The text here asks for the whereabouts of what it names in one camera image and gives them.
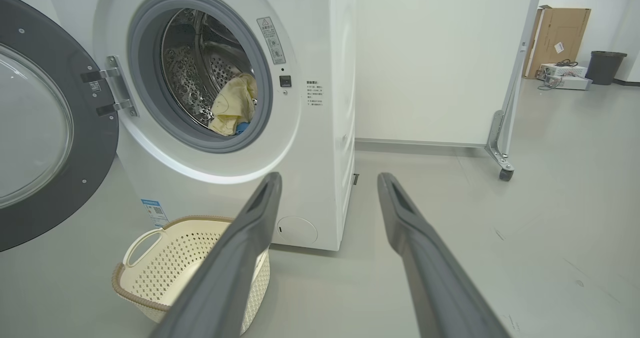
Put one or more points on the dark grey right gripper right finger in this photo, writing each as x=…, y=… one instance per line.
x=435, y=278

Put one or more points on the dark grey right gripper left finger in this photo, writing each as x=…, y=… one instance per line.
x=225, y=278

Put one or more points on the pale yellow garment blue cuffs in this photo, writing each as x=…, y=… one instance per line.
x=232, y=102

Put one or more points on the round dark washing machine door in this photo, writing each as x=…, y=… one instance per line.
x=45, y=127

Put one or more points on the cream perforated laundry basket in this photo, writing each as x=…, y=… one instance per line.
x=165, y=263

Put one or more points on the white front-load washing machine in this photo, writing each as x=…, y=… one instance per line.
x=320, y=167

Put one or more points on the black door lock latch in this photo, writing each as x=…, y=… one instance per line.
x=285, y=81

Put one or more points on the grey rubber door gasket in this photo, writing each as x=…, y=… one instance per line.
x=145, y=77

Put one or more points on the steel washing drum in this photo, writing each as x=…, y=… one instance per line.
x=195, y=62

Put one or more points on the metal door hinge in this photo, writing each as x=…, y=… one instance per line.
x=117, y=85

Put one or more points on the oval drain filter cover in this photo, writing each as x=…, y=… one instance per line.
x=297, y=230

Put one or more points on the blue energy label sticker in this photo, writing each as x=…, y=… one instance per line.
x=155, y=213

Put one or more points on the metal partition caster foot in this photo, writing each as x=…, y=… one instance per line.
x=500, y=147

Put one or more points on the small printed text label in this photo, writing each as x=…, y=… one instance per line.
x=315, y=93

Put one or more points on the white flat equipment box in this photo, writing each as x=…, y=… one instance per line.
x=562, y=70
x=572, y=82

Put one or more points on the grey warning sticker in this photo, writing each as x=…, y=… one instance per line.
x=271, y=40

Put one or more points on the dark grey trash bin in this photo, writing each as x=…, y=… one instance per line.
x=605, y=68

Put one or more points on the brown cardboard box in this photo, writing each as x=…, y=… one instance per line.
x=557, y=37

